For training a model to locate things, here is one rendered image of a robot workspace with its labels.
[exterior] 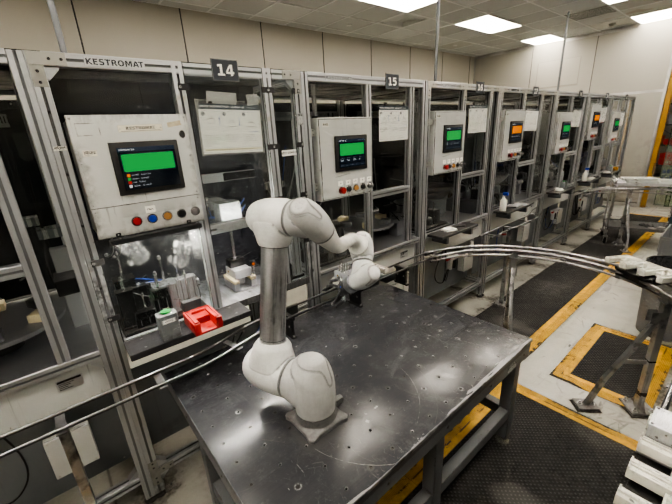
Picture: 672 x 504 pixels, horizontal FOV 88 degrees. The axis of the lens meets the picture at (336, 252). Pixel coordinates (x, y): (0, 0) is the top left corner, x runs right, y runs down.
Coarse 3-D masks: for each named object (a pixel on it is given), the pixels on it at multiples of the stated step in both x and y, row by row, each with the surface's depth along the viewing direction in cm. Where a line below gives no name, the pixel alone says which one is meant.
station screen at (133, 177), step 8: (120, 152) 134; (128, 152) 136; (136, 152) 137; (144, 152) 139; (152, 152) 141; (120, 160) 134; (176, 160) 147; (160, 168) 144; (168, 168) 146; (176, 168) 148; (128, 176) 137; (136, 176) 139; (144, 176) 141; (152, 176) 143; (160, 176) 145; (168, 176) 147; (176, 176) 149; (128, 184) 138; (136, 184) 140; (144, 184) 142; (152, 184) 143; (160, 184) 145; (168, 184) 147
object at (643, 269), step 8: (608, 256) 225; (616, 256) 226; (624, 256) 225; (632, 256) 223; (624, 264) 214; (632, 264) 213; (640, 264) 214; (648, 264) 212; (624, 272) 215; (632, 272) 212; (640, 272) 204; (648, 272) 202; (656, 272) 203; (664, 272) 199; (632, 280) 211; (640, 280) 206; (648, 280) 202; (656, 280) 196; (664, 280) 193
